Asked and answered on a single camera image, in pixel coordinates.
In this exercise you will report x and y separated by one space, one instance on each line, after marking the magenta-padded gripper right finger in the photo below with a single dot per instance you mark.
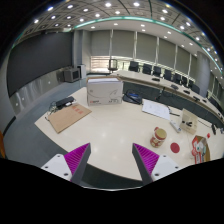
146 159

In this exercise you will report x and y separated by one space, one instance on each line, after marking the black office chairs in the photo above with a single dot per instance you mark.
147 68

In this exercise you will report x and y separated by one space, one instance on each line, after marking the grey box monitor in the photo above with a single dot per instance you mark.
71 74

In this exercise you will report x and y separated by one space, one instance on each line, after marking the clear red-capped drink bottle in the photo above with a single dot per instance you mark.
199 149

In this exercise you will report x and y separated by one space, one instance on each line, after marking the flat round red coaster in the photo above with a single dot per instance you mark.
175 147

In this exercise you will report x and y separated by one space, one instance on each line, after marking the red and cream mug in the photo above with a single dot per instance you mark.
158 137

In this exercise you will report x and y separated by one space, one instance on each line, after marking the ceiling lights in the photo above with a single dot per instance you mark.
108 4

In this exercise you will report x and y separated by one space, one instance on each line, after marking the black flat device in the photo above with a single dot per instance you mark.
65 101

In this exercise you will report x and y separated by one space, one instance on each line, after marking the white cardboard box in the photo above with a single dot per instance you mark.
104 91

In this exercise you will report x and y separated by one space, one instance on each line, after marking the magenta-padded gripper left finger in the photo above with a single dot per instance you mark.
77 159

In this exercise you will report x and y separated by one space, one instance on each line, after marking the flat brown cardboard sheet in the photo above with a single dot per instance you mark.
68 116

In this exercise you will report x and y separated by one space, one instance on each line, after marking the black bag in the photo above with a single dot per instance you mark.
132 97

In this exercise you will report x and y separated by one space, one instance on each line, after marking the white paper sheet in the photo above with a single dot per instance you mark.
156 109

